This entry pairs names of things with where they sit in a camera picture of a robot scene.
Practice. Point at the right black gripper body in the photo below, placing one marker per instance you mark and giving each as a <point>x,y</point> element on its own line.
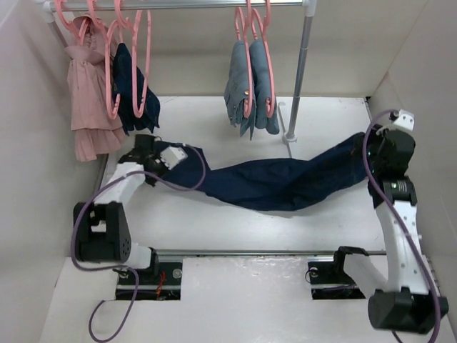
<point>377,136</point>

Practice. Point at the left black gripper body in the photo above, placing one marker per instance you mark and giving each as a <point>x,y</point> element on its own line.
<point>159,167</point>

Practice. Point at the dark blue denim trousers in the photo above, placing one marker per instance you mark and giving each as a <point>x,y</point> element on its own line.
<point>282,184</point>

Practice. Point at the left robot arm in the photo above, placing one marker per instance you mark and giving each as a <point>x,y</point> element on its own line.
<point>102,232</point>

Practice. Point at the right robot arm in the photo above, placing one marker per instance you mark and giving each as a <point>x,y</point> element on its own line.
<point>405,300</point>

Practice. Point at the dark denim garment on hanger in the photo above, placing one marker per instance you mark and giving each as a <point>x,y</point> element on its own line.
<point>122,74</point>

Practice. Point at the pink hanger with dress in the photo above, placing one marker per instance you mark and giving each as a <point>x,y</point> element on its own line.
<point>81,32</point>

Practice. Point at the pink hanger left light jeans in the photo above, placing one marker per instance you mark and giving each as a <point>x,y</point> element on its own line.
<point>242,22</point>

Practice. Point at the pink hanger light jeans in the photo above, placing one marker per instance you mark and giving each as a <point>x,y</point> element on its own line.
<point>259,28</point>
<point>242,22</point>

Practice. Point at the pink hanger right light jeans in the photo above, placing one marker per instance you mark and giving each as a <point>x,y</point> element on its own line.
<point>259,28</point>

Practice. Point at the pink pleated dress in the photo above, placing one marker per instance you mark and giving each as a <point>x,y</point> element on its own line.
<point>95,133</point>

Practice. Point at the light blue jeans left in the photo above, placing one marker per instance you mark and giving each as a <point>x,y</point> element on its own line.
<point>233,94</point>

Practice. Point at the light blue jeans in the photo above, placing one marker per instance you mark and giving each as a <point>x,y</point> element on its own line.
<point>233,94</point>
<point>262,89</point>

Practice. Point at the light blue jeans right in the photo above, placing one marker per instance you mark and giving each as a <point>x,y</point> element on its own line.
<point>262,89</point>

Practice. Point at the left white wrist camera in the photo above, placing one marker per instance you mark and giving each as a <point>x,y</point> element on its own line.
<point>172,156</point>

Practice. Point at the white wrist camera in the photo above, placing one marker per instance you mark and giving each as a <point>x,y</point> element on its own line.
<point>172,156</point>
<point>402,120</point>

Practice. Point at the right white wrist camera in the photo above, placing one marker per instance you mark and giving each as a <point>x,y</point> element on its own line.
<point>402,120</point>

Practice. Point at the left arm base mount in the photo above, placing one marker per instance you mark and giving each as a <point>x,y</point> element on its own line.
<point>163,283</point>

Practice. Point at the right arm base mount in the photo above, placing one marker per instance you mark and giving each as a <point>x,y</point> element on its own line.
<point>327,283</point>

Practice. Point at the white clothes rack frame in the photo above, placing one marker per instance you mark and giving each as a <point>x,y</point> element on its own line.
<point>53,9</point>

